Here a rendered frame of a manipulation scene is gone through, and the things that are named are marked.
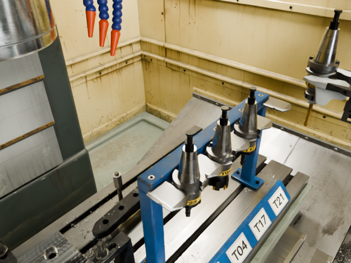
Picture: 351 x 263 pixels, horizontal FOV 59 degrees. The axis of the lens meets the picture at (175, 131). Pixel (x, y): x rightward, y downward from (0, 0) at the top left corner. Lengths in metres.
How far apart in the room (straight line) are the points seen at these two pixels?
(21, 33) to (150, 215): 0.41
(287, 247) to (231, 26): 0.89
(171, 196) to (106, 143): 1.25
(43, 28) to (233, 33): 1.06
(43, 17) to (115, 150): 1.36
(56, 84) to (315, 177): 1.02
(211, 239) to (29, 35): 0.69
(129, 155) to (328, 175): 0.97
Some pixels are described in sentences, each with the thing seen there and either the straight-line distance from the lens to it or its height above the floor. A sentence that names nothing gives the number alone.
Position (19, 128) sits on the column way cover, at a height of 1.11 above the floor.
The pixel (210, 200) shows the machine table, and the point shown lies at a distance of 1.00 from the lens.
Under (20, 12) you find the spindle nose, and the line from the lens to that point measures 0.42.
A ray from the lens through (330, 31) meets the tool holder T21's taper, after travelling 0.71.
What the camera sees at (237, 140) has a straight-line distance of 0.71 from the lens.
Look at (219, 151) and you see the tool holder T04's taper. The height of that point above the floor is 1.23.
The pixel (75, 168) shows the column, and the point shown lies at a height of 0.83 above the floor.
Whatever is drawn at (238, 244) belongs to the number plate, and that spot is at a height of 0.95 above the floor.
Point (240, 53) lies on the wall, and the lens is 1.41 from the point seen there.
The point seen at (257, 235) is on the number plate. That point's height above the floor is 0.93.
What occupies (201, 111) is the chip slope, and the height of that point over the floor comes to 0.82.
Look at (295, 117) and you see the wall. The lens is 1.40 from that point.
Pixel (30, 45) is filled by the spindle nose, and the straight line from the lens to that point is 0.43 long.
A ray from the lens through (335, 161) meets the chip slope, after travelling 1.38.
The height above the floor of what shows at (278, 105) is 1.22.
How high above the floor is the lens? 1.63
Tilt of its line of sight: 35 degrees down
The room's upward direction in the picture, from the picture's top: 1 degrees counter-clockwise
